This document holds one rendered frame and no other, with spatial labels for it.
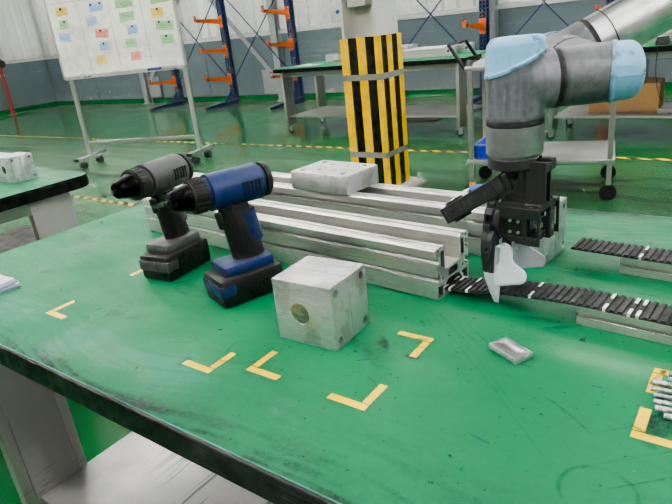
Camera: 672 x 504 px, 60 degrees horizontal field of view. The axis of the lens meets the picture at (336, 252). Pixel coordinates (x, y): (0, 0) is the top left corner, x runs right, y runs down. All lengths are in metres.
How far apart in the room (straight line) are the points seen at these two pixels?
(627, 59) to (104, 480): 1.41
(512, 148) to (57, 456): 1.29
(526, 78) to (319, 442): 0.50
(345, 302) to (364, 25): 3.63
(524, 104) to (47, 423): 1.28
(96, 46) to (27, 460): 5.63
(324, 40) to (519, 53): 9.78
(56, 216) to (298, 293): 1.71
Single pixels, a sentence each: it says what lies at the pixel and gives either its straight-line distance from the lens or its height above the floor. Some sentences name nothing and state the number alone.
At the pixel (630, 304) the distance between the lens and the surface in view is 0.86.
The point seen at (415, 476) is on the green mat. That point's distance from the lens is 0.61.
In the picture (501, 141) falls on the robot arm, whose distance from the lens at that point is 0.80.
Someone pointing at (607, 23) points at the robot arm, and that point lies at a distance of 0.96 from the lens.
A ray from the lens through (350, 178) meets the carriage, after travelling 1.21.
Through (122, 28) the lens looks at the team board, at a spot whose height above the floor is 1.39.
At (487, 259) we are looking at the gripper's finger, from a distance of 0.85.
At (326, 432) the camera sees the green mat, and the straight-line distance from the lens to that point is 0.67.
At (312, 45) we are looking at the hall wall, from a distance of 10.69.
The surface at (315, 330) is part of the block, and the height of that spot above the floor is 0.81.
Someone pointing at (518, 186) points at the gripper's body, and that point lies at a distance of 0.83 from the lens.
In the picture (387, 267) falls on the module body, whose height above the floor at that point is 0.81.
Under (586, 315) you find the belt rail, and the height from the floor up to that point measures 0.79.
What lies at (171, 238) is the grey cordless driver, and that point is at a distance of 1.15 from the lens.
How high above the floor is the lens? 1.19
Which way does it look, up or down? 21 degrees down
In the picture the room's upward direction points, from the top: 6 degrees counter-clockwise
